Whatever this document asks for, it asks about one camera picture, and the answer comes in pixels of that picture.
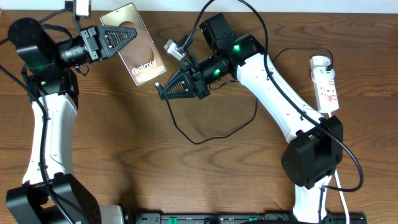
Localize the black USB charging cable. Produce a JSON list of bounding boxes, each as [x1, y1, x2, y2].
[[154, 47, 335, 146]]

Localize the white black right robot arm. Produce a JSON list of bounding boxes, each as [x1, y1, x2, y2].
[[157, 13, 343, 223]]

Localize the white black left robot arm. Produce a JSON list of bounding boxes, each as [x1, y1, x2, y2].
[[6, 17, 137, 223]]

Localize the white USB charger adapter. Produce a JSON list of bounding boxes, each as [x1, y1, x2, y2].
[[310, 55, 335, 83]]

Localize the white power strip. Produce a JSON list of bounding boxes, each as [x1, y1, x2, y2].
[[311, 67, 339, 114]]

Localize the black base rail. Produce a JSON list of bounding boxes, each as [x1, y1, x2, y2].
[[134, 211, 368, 224]]

